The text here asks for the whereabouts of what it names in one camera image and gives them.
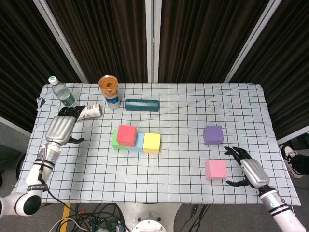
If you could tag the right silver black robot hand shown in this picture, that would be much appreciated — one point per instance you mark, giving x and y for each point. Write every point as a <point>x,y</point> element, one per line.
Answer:
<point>256,172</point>

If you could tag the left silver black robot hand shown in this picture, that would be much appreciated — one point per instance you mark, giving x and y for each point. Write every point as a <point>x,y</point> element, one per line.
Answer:
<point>59,130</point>

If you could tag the purple foam cube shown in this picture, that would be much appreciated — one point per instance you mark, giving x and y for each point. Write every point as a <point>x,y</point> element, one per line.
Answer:
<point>212,135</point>

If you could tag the green foam cube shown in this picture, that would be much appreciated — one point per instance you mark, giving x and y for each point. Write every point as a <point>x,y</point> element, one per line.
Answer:
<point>116,142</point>

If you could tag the red foam cube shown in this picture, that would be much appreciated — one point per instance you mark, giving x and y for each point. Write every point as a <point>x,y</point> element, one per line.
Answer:
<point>126,135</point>

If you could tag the light blue foam cube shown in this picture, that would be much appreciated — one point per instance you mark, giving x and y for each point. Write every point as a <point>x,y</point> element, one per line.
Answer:
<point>140,142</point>

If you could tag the yellow foam cube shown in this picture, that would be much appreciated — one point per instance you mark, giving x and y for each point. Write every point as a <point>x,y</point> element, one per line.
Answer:
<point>151,142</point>

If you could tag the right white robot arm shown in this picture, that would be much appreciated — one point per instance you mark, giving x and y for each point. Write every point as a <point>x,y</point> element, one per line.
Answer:
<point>282,212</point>

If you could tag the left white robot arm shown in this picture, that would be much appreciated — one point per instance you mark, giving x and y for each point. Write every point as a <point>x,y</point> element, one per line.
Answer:
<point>36,176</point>

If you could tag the pink foam cube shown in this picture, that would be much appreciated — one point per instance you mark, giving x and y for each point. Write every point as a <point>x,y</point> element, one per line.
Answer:
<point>215,169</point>

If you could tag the clear water bottle green label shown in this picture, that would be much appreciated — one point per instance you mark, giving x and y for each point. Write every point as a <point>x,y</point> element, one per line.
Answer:
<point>63,94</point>

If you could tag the white and black sneaker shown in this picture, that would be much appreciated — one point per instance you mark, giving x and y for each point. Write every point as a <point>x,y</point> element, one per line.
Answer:
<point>288,154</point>

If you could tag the white labelled drink bottle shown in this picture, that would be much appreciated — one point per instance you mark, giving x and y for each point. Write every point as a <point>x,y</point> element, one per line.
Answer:
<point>91,111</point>

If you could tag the black trouser leg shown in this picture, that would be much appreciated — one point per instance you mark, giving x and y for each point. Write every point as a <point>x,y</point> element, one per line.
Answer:
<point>301,164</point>

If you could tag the blue and white can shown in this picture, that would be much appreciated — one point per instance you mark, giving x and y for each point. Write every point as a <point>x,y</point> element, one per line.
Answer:
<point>113,103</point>

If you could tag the clear jar of rubber bands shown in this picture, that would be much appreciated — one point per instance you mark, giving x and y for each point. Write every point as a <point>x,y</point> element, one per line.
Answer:
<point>108,86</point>

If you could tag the dark pleated curtain panel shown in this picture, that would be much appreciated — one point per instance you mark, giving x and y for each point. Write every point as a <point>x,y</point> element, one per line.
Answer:
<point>103,36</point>
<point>205,36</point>
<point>19,60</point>
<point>289,60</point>

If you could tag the teal block with holes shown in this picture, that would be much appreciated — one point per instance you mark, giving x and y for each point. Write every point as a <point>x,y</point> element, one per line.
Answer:
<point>141,105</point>

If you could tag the white checkered tablecloth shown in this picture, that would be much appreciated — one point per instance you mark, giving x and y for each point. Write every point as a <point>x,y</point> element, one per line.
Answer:
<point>154,181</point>

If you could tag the white screen base rail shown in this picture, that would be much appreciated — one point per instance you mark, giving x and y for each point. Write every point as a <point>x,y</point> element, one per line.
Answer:
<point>14,126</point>
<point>294,136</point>

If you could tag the white aluminium screen post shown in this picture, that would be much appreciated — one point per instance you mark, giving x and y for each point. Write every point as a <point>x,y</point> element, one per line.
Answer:
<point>60,38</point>
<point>253,38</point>
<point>152,41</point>

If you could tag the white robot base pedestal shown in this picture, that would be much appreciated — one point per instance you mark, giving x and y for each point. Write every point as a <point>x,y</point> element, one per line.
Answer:
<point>147,217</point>

